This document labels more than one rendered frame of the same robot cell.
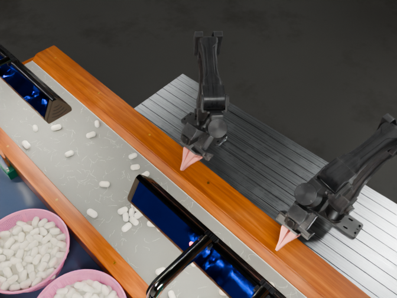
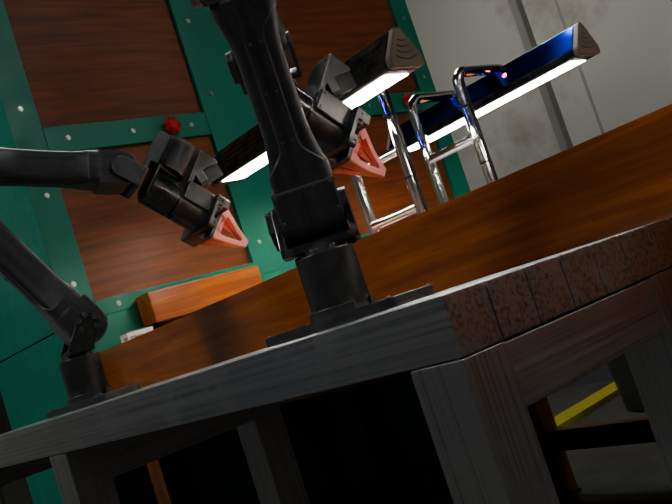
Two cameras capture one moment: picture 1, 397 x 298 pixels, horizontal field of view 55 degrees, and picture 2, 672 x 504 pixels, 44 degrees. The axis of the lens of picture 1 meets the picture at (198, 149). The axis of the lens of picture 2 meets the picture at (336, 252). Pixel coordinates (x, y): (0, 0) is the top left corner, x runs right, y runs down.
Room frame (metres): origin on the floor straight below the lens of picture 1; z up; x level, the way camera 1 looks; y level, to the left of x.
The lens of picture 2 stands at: (1.91, 0.10, 0.67)
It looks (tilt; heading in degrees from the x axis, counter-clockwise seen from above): 4 degrees up; 187
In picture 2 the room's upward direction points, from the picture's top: 18 degrees counter-clockwise
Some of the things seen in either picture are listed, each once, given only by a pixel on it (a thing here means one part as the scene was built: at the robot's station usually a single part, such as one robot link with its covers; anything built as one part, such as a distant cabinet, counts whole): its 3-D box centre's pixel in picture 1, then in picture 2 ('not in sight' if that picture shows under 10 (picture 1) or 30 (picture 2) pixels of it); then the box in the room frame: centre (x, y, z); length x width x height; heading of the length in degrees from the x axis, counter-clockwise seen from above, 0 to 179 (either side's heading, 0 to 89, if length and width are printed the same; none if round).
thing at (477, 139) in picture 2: not in sight; (483, 169); (-0.05, 0.24, 0.90); 0.20 x 0.19 x 0.45; 48
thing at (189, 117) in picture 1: (204, 122); (334, 285); (1.06, -0.02, 0.71); 0.20 x 0.07 x 0.08; 51
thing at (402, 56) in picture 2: (235, 271); (298, 116); (0.31, -0.09, 1.08); 0.62 x 0.08 x 0.07; 48
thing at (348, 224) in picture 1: (336, 209); (85, 379); (0.68, -0.48, 0.71); 0.20 x 0.07 x 0.08; 51
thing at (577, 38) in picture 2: not in sight; (478, 96); (-0.11, 0.29, 1.08); 0.62 x 0.08 x 0.07; 48
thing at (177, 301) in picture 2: not in sight; (203, 294); (0.05, -0.46, 0.83); 0.30 x 0.06 x 0.07; 138
